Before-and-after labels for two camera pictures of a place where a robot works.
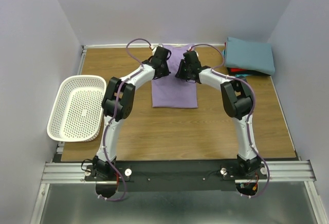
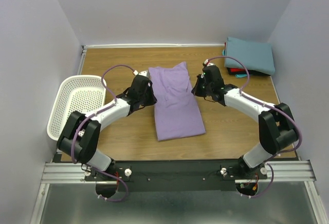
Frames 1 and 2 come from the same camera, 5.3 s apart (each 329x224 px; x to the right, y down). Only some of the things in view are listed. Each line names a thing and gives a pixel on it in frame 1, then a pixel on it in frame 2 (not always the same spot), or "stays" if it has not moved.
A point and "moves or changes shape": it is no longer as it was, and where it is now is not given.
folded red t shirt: [233, 70] stays
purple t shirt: [171, 91] moves or changes shape
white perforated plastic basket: [77, 114] stays
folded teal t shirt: [254, 56] stays
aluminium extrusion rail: [280, 171] stays
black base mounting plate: [179, 175] stays
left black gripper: [166, 73] to [153, 100]
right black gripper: [179, 74] to [196, 90]
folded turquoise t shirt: [244, 54] stays
